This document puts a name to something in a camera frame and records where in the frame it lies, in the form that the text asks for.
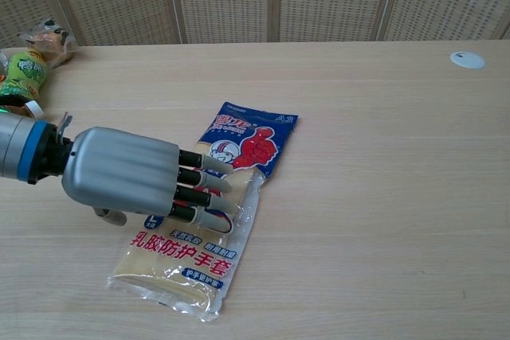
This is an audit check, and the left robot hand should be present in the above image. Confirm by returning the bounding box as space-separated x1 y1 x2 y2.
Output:
61 126 237 233

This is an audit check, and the clear bread snack bag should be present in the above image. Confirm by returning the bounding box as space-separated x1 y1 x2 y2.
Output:
18 17 77 69

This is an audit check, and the green snack bag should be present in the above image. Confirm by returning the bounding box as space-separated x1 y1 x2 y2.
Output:
0 48 49 105

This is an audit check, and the white round table grommet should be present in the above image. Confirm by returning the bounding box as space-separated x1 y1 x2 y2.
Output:
449 51 487 71

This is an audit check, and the latex gloves package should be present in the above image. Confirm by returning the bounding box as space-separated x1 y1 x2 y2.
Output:
106 100 300 323

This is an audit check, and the dark tea bottle white cap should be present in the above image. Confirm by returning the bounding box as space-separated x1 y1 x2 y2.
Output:
0 99 44 120

